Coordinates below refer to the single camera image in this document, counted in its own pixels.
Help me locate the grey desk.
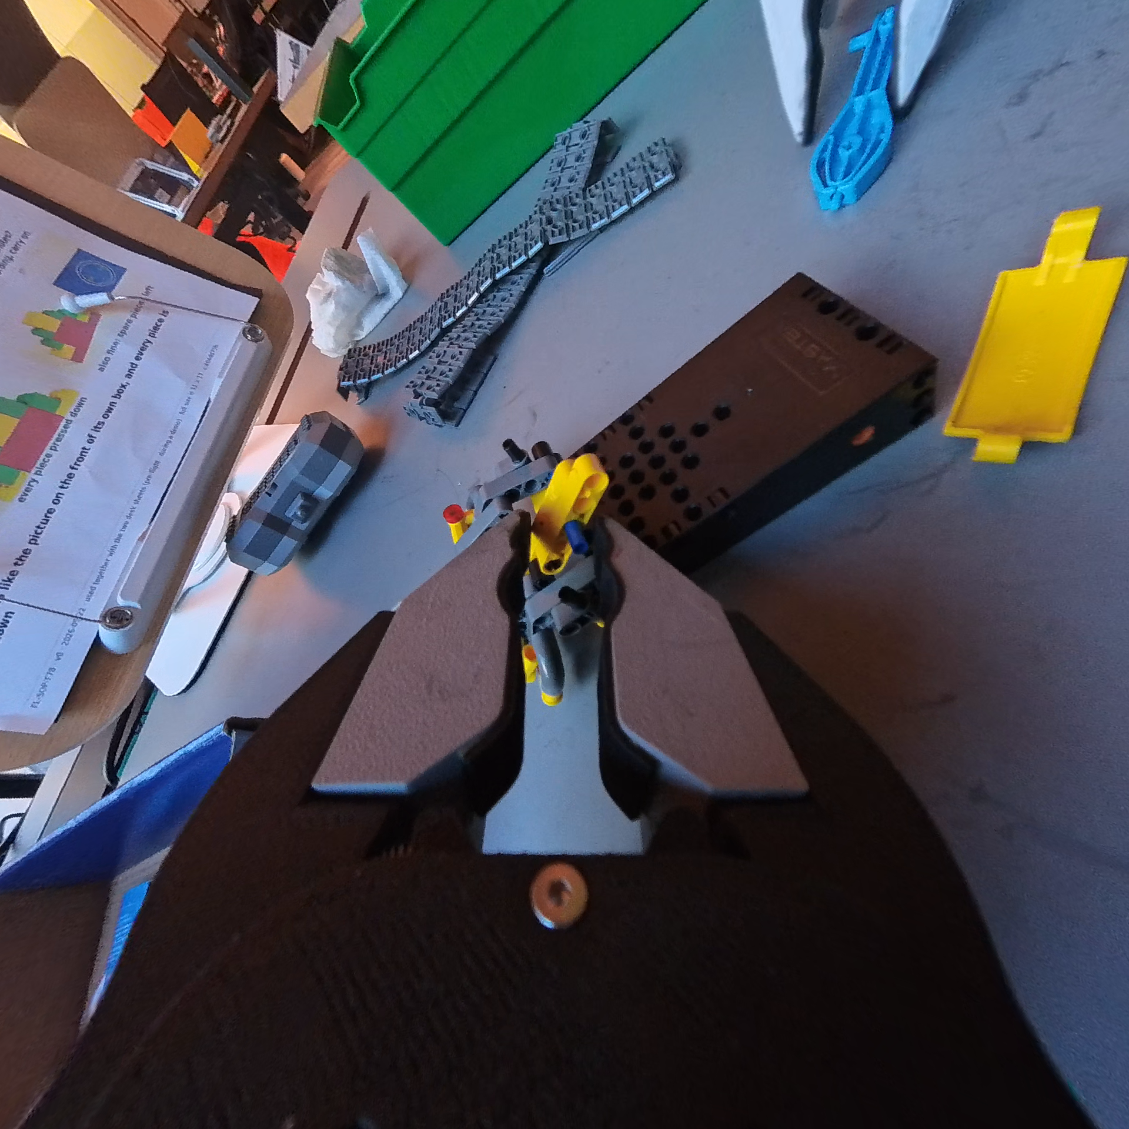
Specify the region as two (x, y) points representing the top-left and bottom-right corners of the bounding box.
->
(17, 0), (1129, 1129)

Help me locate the yellow scoop piece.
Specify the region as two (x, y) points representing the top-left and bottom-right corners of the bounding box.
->
(941, 206), (1129, 462)

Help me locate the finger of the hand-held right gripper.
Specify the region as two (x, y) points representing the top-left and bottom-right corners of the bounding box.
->
(890, 0), (960, 114)
(760, 0), (827, 146)

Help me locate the yellow plastic container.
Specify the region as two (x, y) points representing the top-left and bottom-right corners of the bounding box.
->
(170, 107), (215, 172)

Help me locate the printed instruction sheet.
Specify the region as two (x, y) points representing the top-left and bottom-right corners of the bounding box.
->
(0, 189), (261, 733)

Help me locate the wooden display board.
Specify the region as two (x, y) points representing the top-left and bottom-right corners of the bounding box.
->
(0, 136), (296, 772)

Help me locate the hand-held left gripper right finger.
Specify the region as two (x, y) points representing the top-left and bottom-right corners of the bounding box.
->
(598, 520), (810, 818)

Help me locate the brown rounded panel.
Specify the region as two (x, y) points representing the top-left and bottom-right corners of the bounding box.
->
(0, 56), (146, 191)

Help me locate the brown background table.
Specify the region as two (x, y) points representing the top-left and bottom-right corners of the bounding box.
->
(175, 70), (276, 240)

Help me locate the clear display case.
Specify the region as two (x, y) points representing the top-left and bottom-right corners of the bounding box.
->
(117, 157), (201, 220)

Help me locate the white stand base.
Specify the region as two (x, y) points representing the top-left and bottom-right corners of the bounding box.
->
(97, 423), (305, 697)

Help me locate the black perforated brick model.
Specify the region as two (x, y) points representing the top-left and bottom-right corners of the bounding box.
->
(441, 271), (938, 706)

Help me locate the blue brick separator tool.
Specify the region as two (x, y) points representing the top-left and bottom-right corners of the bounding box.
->
(810, 6), (905, 213)

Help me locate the dark blue cardboard box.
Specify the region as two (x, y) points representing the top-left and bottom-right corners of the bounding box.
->
(0, 716), (266, 1129)

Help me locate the green storage bin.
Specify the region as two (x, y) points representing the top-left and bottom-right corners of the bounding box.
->
(312, 0), (706, 245)

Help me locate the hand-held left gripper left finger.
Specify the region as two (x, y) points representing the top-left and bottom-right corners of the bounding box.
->
(310, 513), (530, 817)

